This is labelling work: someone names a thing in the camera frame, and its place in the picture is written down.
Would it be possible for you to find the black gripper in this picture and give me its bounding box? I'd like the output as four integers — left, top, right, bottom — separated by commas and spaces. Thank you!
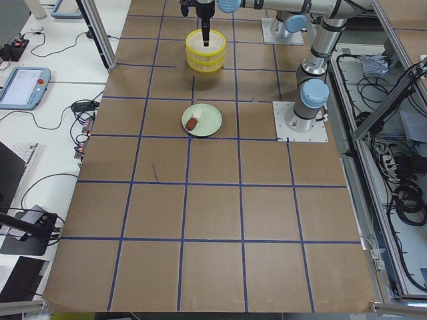
179, 0, 214, 47

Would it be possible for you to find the yellow steamer layer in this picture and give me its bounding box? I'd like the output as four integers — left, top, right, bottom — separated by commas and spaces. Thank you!
185, 29, 227, 61
187, 57, 225, 73

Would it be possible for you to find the white steamed bun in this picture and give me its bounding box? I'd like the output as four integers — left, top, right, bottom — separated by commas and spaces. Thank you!
192, 109, 203, 121

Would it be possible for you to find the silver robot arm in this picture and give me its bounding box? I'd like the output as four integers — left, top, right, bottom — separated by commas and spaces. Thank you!
179, 1, 307, 47
217, 0, 373, 133

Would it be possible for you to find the light green plate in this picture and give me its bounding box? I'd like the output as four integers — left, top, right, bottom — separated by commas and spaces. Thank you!
181, 103, 222, 137

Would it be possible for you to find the brown bun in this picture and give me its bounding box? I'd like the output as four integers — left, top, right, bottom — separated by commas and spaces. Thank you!
185, 117, 198, 131

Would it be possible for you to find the black power adapter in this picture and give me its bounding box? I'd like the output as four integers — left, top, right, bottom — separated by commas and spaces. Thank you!
71, 101, 99, 113

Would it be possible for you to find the crumpled white paper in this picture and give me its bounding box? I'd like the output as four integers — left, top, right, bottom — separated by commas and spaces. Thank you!
357, 54, 388, 74

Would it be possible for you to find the small electronics board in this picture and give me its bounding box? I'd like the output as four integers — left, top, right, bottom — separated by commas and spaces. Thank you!
11, 38, 29, 49

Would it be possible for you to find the white keyboard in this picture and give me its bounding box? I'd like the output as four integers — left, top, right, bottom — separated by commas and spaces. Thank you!
11, 142, 43, 169

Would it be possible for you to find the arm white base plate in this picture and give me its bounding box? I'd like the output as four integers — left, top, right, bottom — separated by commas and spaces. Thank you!
261, 18, 317, 46
272, 101, 328, 143

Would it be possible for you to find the aluminium frame post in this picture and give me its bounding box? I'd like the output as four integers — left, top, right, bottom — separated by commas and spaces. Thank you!
76, 0, 117, 71

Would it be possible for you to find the black cable bundle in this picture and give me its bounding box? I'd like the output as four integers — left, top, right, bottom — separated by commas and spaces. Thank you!
386, 181, 427, 227

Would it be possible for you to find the black camera stand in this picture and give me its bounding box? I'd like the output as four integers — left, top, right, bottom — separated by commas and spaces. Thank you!
1, 206, 59, 256

